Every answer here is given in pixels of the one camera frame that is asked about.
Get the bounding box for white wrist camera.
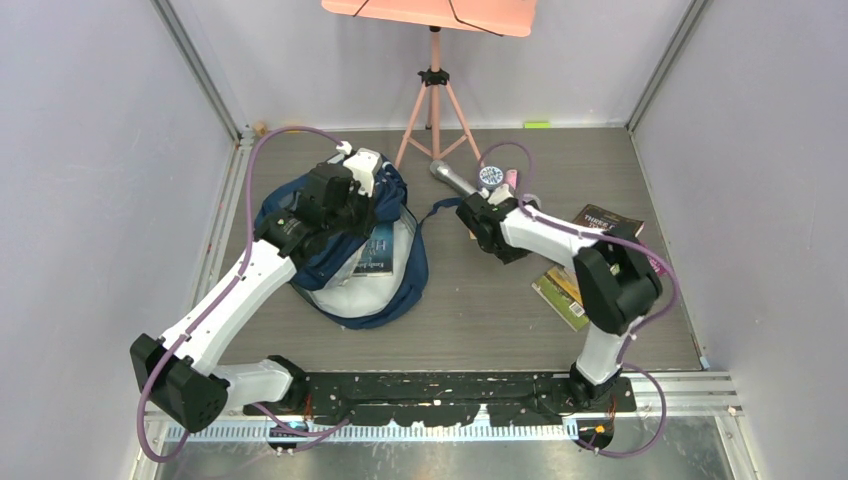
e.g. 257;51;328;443
487;183;514;206
336;141;384;197

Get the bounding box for green yellow booklet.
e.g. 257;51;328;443
531;265;589;332

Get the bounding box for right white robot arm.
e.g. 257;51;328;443
457;193;663;411

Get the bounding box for blue patterned round tin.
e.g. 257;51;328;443
477;165;505;192

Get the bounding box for clear small round container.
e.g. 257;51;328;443
522;194;541;209

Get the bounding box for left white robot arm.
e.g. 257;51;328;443
130;154;384;433

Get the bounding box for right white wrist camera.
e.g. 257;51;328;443
487;183;514;206

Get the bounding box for purple magenta booklet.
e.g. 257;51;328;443
649;258;666;276

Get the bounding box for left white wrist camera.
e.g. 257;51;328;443
336;141;384;197

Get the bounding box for brown cover book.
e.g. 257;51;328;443
572;204;645;237

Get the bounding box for silver microphone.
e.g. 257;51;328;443
429;160;478;198

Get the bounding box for pink highlighter marker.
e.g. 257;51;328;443
504;169;519;191

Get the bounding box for navy blue student backpack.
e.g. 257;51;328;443
251;154;429;330

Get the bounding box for green tape piece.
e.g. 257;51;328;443
522;121;552;129

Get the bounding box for dark blue fantasy book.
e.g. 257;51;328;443
352;222;394;277

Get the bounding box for pink music stand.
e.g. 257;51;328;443
321;0;537;166

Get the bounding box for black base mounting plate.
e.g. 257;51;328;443
244;371;637;427

